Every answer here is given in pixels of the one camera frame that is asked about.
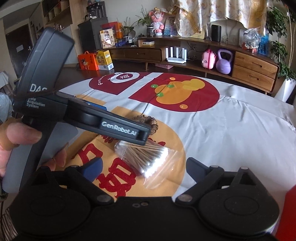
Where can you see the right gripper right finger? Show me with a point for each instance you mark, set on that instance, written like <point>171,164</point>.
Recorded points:
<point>206,179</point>

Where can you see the clear plastic bag of items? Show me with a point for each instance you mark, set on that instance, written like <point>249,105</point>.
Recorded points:
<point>251,40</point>

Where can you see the patterned cream curtain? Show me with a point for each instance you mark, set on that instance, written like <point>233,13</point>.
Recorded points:
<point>192,16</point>

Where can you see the yellow cardboard box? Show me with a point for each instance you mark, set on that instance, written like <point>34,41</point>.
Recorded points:
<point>104,60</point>

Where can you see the person's left hand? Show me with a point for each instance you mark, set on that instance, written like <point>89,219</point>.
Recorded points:
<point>14,133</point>

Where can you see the brown leopard scrunchie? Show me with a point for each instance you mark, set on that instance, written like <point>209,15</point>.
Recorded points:
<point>152,122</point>

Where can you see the small potted green plant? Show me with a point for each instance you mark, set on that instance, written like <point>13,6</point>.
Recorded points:
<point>145,19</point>

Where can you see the purple kettlebell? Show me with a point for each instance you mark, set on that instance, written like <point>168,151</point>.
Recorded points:
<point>223,65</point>

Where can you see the red gift box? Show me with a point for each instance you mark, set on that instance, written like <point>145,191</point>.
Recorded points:
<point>287,227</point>

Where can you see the snack box on console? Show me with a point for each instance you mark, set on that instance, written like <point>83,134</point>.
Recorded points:
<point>107,38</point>

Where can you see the pink plush doll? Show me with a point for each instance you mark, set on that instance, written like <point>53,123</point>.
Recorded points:
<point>157,16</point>

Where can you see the black cabinet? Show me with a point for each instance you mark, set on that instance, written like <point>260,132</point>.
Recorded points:
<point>89,33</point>

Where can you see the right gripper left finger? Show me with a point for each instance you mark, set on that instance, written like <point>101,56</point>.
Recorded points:
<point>80,178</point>

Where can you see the orange gift bag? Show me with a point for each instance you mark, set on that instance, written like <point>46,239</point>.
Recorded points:
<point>87,61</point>

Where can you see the white wifi router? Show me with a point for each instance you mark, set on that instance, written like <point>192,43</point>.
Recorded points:
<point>174,55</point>

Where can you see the wooden TV console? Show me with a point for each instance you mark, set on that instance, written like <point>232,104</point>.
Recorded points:
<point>253,70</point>

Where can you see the printed festive tablecloth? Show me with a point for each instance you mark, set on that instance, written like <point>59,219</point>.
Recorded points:
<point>214,122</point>

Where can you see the blue bottle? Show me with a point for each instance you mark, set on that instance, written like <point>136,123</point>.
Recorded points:
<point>263,48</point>

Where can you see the black coffee machine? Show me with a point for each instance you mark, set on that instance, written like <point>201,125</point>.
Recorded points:
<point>96,10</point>

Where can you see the black smart speaker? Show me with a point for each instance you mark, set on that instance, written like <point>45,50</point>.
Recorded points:
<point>216,33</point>

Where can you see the white planter with tree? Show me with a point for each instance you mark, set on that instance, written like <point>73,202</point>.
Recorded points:
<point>280,24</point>

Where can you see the cotton swabs plastic bag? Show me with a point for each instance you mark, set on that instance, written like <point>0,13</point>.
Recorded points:
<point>153,161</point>

